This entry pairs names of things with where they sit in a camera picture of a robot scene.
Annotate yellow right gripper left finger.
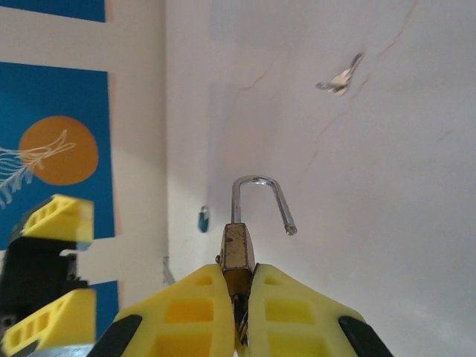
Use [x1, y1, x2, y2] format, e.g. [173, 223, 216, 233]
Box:
[87, 262, 238, 357]

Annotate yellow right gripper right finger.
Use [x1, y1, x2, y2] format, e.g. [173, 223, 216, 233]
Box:
[245, 262, 396, 357]

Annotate brass padlock with steel shackle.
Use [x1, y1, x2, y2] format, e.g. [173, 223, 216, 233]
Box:
[214, 176, 299, 357]

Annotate silver keys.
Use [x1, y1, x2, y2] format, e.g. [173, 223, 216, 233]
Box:
[315, 52, 366, 98]

